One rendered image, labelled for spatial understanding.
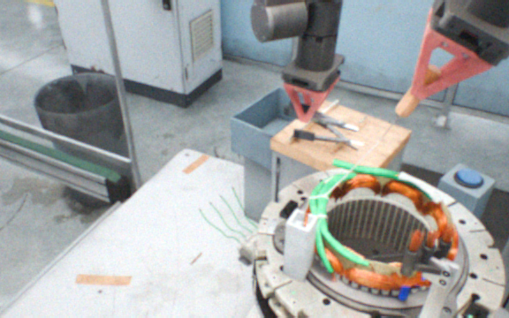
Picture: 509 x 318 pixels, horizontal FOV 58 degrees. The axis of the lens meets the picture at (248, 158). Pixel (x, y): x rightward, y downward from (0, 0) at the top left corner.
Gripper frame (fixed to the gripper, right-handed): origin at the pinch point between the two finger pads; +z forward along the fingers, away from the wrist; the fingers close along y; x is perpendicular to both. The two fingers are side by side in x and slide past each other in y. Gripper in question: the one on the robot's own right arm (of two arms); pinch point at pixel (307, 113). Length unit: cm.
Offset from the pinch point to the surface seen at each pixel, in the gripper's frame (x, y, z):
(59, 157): -74, -3, 43
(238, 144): -16.1, -5.0, 16.0
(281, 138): -6.0, -3.8, 9.8
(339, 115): 0.7, -17.0, 9.6
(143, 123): -148, -116, 123
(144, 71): -166, -141, 103
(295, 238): 10.1, 26.8, -1.2
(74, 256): -41, 22, 39
